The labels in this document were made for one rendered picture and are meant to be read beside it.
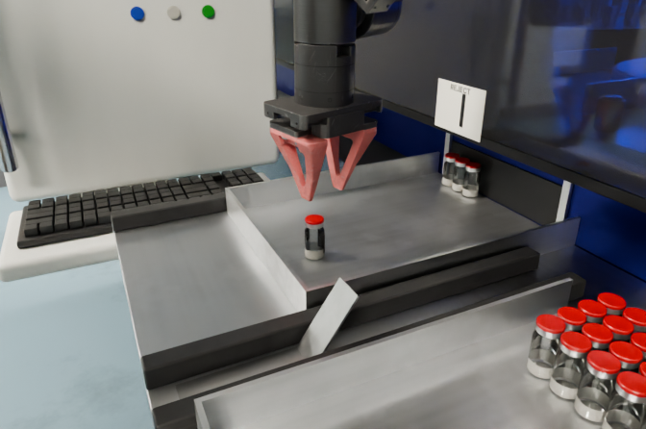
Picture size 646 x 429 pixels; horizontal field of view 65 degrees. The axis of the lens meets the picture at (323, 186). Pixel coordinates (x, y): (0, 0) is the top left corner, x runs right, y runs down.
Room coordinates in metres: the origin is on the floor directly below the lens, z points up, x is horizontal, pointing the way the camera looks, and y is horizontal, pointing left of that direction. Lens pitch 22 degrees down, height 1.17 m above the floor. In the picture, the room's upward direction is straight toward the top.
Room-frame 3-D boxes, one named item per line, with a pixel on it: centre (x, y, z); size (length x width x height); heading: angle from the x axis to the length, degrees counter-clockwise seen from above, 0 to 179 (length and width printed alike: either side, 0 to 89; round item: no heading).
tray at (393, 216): (0.56, -0.08, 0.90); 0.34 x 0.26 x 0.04; 116
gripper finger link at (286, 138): (0.48, 0.01, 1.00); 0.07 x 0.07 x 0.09; 40
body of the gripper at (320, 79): (0.49, 0.00, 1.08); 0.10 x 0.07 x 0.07; 130
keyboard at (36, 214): (0.79, 0.29, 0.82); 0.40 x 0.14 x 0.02; 115
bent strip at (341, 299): (0.32, 0.04, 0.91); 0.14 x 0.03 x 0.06; 116
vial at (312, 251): (0.49, 0.01, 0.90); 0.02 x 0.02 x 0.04
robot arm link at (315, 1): (0.49, -0.01, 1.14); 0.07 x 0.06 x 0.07; 146
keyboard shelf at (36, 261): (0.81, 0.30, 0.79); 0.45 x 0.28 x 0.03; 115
